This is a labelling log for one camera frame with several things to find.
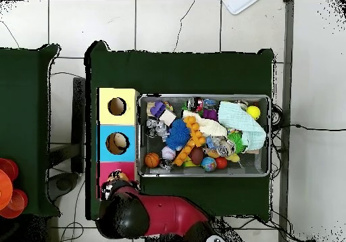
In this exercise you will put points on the mint green cloth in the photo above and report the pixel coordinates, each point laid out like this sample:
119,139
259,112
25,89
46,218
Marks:
238,120

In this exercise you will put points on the brown plush toy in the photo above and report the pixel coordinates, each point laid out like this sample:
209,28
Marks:
122,176

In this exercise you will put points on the orange striped tiger plush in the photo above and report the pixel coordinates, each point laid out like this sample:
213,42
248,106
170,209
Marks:
113,173

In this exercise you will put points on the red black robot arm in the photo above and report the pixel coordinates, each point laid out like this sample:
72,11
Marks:
167,215

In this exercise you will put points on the silver mesh bin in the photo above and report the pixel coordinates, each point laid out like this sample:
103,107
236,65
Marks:
154,144

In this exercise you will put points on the wooden box with three holes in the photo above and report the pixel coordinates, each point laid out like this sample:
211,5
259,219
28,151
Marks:
129,109

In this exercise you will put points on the blue spiky ball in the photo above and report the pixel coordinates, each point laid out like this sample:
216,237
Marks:
178,133

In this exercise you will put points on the wooden cube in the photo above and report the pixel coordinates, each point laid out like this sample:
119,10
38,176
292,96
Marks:
168,117

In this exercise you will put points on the white baseball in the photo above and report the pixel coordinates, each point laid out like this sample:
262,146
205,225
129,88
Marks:
168,153

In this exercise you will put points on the red black soda can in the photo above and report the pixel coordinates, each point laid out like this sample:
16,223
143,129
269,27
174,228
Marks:
196,104

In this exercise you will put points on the purple rubber toy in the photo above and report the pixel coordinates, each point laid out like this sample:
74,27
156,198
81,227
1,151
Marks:
210,114

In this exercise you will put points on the orange basketball toy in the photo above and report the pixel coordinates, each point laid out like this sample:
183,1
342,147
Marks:
152,160

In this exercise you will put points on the cream knitted cloth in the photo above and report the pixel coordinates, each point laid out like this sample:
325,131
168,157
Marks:
213,128

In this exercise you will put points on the dark green table cloth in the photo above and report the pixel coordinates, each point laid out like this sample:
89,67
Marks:
175,74

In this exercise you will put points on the yellow ball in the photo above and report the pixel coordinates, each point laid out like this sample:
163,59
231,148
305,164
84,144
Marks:
253,112

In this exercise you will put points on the white tray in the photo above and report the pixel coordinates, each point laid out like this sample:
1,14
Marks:
238,5

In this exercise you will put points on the green covered side table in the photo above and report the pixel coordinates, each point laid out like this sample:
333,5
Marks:
24,104

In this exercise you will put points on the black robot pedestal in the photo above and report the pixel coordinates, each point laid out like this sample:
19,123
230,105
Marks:
162,241

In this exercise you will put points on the grey metal rail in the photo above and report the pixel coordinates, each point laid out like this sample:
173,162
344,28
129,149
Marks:
288,36

